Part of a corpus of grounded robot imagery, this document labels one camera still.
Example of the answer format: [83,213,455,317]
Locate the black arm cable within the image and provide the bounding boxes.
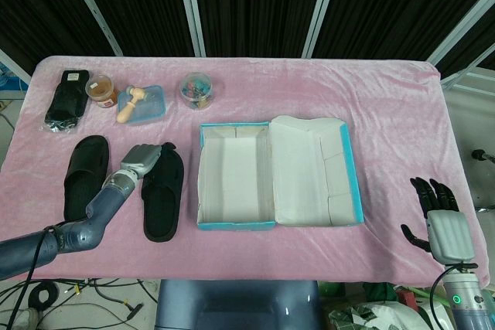
[9,225,57,330]

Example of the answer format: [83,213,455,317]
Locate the amber jar with label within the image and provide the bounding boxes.
[85,74,118,108]

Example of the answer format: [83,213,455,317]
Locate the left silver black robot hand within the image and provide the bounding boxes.
[121,143,163,183]

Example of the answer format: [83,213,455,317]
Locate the green white patterned bag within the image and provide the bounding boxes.
[328,298,422,330]

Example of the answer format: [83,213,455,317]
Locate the aluminium frame post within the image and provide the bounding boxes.
[60,0,125,57]
[173,0,207,57]
[301,0,343,60]
[427,0,495,72]

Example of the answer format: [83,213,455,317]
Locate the clear jar of colourful clips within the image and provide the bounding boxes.
[178,72,215,111]

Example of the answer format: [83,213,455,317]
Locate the wooden massage roller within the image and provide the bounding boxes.
[118,87,146,124]

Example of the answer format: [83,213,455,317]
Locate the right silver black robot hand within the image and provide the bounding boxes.
[401,177,477,265]

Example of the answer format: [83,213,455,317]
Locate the black stand knob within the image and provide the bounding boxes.
[469,148,495,165]

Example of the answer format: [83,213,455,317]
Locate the pink velvet tablecloth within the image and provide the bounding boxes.
[0,55,486,283]

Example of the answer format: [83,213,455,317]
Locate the black slipper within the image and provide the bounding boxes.
[63,135,111,221]
[139,142,186,241]

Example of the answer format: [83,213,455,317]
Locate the black socks in plastic bag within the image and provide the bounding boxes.
[38,70,92,134]

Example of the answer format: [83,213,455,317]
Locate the dark blue robot torso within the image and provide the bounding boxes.
[156,278,324,330]

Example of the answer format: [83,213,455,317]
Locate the blue cardboard shoe box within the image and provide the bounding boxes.
[196,114,365,230]

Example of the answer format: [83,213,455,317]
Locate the clear container with blue lid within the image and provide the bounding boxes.
[117,84,167,127]

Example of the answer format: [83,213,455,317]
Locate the black pleated curtain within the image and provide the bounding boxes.
[0,0,495,76]

